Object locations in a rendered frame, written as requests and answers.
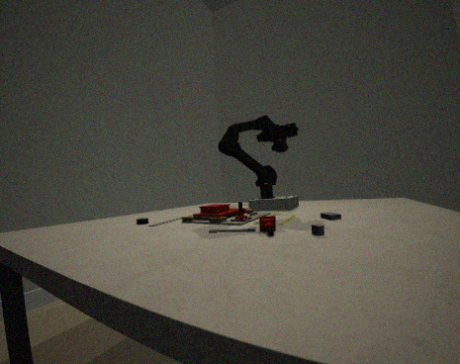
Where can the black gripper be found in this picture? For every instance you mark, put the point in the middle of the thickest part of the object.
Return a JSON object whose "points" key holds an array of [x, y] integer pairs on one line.
{"points": [[281, 132]]}

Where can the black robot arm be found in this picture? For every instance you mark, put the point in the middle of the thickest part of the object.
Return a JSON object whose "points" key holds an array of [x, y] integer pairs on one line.
{"points": [[229, 145]]}

